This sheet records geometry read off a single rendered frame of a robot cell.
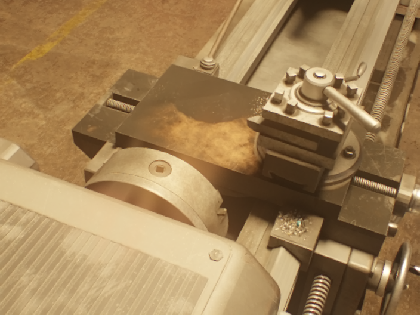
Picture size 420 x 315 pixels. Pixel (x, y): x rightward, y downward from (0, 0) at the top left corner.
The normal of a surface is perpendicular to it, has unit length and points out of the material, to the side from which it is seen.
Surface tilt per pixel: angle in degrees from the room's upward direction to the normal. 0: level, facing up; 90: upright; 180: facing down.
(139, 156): 13
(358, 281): 90
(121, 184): 90
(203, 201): 46
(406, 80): 0
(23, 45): 0
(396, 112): 0
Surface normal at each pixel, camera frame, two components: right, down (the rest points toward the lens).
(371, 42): 0.59, -0.42
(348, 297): -0.37, 0.62
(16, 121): 0.07, -0.73
